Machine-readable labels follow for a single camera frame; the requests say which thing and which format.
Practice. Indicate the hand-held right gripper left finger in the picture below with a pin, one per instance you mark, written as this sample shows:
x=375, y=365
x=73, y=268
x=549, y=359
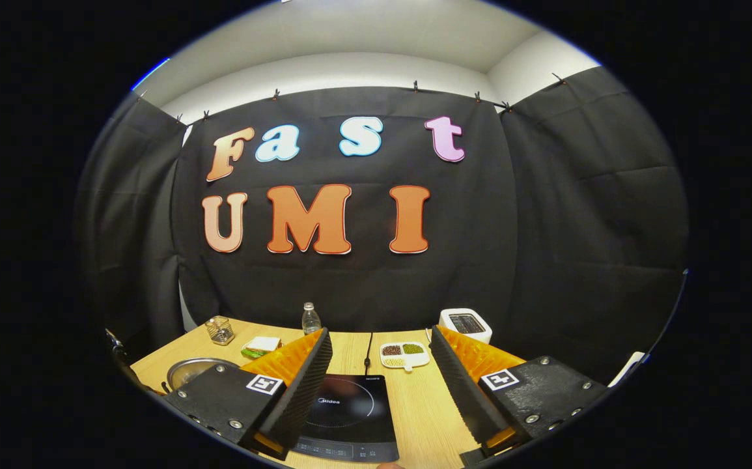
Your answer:
x=307, y=384

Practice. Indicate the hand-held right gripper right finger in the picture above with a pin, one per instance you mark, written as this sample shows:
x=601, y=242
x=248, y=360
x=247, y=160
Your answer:
x=460, y=391

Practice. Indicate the black induction cooktop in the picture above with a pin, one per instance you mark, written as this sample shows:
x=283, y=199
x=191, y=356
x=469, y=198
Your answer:
x=356, y=417

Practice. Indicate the sandwich with lettuce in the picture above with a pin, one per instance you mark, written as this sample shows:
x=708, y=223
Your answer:
x=262, y=345

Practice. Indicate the clear plastic water bottle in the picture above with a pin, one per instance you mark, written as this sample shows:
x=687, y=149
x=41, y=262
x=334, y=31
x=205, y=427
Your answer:
x=311, y=320

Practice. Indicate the white divided dish of beans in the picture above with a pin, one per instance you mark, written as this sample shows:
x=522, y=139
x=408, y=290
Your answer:
x=403, y=355

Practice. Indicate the white toaster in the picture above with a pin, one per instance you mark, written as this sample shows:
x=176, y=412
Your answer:
x=467, y=322

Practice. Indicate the white flat object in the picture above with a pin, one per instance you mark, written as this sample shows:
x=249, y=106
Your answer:
x=629, y=368

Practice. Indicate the black backdrop cloth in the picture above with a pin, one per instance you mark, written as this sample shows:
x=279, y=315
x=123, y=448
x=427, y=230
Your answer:
x=577, y=228

